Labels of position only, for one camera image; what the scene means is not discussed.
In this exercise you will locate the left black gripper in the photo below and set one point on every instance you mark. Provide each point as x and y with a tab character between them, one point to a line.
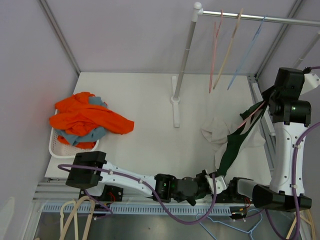
202	176

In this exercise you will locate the green and pink shirt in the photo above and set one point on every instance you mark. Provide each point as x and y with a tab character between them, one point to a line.
227	143

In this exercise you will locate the blue grey t shirt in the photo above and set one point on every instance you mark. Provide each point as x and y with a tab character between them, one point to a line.
92	136

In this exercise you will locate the wooden hanger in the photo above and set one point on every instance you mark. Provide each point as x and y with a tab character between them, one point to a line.
225	60
307	229

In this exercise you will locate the orange t shirt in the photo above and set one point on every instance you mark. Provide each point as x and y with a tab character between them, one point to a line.
77	116
81	145

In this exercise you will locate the pink wire hanger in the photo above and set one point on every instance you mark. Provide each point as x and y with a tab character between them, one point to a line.
216	31

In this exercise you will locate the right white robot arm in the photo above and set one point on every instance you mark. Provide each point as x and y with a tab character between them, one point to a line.
291	118

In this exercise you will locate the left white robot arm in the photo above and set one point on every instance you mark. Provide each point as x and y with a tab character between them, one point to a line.
90	171

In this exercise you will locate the wooden hangers bottom left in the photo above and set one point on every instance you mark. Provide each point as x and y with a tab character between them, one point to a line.
73	216

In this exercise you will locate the white plastic laundry basket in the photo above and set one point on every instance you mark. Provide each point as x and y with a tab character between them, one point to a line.
63	151

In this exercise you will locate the metal clothes rack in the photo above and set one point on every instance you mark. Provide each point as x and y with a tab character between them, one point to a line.
176	81

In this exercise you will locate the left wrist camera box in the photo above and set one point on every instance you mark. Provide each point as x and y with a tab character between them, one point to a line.
216	185

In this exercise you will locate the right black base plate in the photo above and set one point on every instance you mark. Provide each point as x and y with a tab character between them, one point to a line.
231	196

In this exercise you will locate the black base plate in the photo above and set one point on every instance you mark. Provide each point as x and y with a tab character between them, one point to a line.
231	196
108	194

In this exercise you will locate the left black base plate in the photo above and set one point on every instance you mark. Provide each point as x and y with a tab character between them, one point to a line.
108	194

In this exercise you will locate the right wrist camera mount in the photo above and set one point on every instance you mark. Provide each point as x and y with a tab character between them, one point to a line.
311	79

